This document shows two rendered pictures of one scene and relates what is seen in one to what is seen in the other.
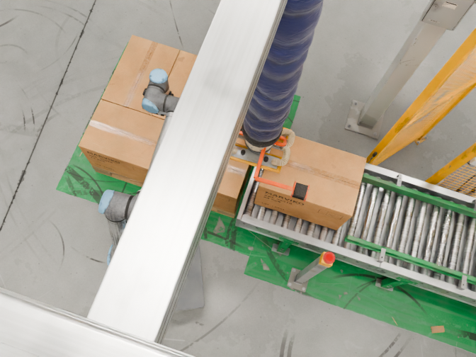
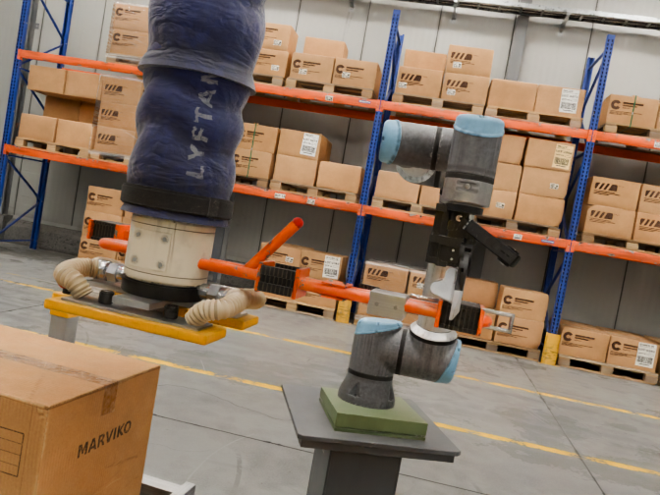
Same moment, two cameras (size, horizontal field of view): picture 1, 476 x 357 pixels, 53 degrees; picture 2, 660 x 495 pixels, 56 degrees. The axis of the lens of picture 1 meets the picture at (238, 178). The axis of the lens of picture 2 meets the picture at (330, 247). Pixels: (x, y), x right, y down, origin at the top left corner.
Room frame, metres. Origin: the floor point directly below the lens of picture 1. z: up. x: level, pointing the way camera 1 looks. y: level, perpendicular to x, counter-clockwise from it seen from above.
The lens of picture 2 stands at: (2.40, 0.33, 1.37)
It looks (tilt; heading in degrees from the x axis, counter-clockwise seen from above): 3 degrees down; 184
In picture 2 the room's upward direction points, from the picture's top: 10 degrees clockwise
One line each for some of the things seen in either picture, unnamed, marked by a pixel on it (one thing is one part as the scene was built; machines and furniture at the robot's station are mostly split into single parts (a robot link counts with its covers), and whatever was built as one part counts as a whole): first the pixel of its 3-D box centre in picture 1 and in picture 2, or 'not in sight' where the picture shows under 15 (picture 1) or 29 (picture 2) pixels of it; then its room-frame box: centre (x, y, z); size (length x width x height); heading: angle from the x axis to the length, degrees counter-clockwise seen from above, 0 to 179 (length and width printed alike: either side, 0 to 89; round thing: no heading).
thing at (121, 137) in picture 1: (183, 123); not in sight; (1.55, 0.48, 0.34); 1.20 x 1.00 x 0.40; 80
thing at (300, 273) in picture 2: not in sight; (283, 279); (1.18, 0.16, 1.24); 0.10 x 0.08 x 0.06; 172
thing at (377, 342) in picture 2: not in sight; (378, 345); (0.36, 0.39, 0.99); 0.17 x 0.15 x 0.18; 85
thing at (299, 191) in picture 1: (299, 191); (111, 232); (0.84, -0.35, 1.24); 0.09 x 0.08 x 0.05; 172
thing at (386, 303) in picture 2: not in sight; (388, 303); (1.21, 0.37, 1.23); 0.07 x 0.07 x 0.04; 82
